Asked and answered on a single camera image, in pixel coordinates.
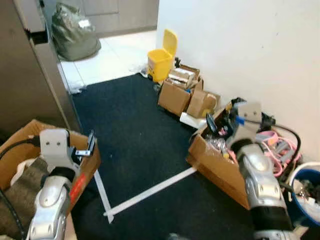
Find yellow plastic rubbish bin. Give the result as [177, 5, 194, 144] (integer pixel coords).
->
[146, 28, 179, 84]

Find cardboard box with red label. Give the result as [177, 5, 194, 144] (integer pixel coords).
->
[0, 119, 102, 240]

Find white paper sheet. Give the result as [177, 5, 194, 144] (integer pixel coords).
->
[179, 112, 208, 131]

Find small closed cardboard box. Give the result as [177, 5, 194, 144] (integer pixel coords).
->
[186, 90, 221, 120]

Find cardboard box with white items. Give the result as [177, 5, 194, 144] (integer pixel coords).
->
[157, 64, 204, 117]

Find grey folded cloth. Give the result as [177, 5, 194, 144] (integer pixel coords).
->
[0, 157, 51, 238]

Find blue bucket with white rim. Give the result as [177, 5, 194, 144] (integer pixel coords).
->
[286, 161, 320, 228]

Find green full garbage bag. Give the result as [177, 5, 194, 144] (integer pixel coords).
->
[51, 2, 102, 62]

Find grey robot foot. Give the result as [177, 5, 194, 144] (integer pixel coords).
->
[166, 232, 192, 240]

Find grey kitchen cabinets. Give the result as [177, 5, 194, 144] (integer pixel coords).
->
[42, 0, 160, 37]

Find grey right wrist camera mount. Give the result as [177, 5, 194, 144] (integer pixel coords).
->
[230, 101, 264, 146]

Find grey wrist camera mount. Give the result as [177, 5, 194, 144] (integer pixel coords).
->
[39, 128, 77, 171]
[230, 101, 264, 146]

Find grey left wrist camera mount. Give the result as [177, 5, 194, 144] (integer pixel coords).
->
[39, 128, 77, 171]

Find large cardboard box with cables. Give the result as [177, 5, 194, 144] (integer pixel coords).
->
[186, 102, 303, 211]

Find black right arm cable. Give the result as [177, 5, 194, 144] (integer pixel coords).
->
[260, 117, 303, 188]

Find grey door with black handle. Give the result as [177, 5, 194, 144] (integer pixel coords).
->
[0, 0, 82, 135]

